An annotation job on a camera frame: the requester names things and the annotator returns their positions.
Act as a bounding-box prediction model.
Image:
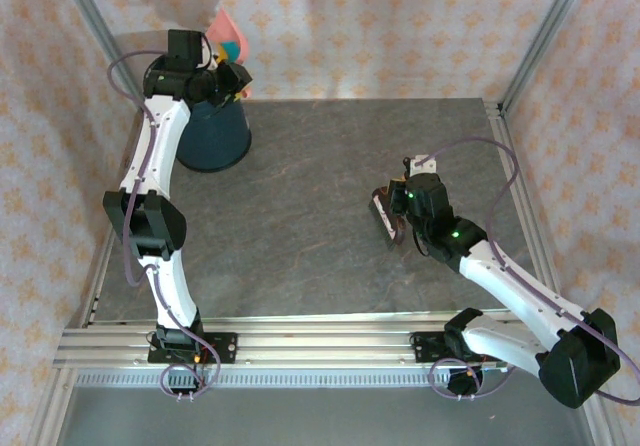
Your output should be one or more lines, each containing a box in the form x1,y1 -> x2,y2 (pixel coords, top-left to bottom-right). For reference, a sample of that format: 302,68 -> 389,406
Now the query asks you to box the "black pink cartoon-face brush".
368,185 -> 409,253

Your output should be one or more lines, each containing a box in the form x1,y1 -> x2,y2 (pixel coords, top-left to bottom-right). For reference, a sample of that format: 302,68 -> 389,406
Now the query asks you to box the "pink plastic dustpan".
206,8 -> 254,100

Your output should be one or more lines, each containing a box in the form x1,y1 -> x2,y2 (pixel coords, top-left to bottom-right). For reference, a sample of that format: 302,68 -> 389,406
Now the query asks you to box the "dark blue trash bin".
149,53 -> 253,172

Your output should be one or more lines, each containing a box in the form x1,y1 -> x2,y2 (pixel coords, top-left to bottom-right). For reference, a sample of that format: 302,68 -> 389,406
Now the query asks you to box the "orange patterned white backdrop cloth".
0,0 -> 640,446

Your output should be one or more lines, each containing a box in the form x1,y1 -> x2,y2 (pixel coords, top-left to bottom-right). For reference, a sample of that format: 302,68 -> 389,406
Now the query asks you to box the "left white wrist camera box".
199,33 -> 220,71

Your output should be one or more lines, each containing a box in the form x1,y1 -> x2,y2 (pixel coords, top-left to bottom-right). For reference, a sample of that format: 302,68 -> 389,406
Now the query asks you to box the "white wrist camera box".
406,154 -> 438,178
199,33 -> 220,71

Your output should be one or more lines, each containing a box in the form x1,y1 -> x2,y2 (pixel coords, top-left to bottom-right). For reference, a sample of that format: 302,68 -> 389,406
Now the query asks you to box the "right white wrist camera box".
406,154 -> 438,178

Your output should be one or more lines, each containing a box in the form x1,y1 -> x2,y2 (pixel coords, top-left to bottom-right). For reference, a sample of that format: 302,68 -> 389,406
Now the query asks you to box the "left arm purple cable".
107,49 -> 224,402

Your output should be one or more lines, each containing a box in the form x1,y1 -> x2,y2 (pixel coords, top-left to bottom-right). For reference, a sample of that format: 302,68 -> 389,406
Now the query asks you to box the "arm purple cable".
422,136 -> 640,408
107,49 -> 224,402

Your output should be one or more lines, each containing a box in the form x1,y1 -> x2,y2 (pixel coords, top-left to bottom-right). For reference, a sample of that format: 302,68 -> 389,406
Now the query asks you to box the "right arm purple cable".
422,136 -> 640,408

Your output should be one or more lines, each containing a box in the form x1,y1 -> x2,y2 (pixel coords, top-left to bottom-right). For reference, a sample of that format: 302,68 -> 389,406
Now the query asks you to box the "right aluminium side rail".
482,98 -> 571,327

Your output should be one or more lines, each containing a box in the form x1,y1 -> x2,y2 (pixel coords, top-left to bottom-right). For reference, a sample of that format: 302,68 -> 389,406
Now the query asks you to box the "aluminium side rail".
79,110 -> 146,327
482,98 -> 571,327

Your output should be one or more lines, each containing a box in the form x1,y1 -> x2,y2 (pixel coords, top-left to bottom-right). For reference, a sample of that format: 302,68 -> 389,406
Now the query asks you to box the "left aluminium frame post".
52,0 -> 149,112

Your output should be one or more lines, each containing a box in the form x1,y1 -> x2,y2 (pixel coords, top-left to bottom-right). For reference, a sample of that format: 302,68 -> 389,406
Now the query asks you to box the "aluminium frame post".
52,0 -> 149,112
499,0 -> 596,112

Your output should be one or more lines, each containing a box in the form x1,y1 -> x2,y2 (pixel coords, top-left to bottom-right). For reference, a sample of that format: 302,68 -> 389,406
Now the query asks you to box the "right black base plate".
409,330 -> 509,368

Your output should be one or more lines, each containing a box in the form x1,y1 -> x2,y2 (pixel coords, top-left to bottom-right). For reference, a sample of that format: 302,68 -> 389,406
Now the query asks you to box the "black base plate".
148,332 -> 238,365
409,330 -> 509,368

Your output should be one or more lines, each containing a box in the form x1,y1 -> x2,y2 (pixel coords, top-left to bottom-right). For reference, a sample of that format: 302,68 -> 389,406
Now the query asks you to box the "wide aluminium frame rail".
52,315 -> 600,370

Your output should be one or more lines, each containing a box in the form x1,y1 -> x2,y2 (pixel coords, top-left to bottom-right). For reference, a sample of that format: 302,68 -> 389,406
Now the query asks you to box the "grey slotted cable duct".
73,371 -> 581,388

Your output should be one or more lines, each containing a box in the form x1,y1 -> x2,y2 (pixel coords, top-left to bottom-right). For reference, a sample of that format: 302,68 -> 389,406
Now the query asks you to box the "black cable junction box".
447,369 -> 484,397
166,370 -> 207,398

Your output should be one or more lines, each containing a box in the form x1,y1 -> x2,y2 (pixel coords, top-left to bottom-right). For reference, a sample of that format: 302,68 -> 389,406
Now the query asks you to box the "right aluminium frame post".
499,0 -> 596,112

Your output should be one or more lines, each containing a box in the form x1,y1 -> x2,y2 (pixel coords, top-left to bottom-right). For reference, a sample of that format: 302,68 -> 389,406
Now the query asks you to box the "left aluminium side rail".
79,110 -> 146,327

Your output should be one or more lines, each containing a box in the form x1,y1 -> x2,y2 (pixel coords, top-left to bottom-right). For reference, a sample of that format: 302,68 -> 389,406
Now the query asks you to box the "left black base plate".
148,332 -> 238,365

